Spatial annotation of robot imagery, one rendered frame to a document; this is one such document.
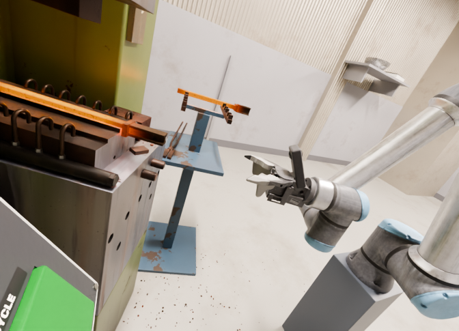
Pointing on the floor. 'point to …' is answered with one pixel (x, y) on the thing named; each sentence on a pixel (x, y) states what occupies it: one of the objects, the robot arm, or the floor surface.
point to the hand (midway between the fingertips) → (245, 164)
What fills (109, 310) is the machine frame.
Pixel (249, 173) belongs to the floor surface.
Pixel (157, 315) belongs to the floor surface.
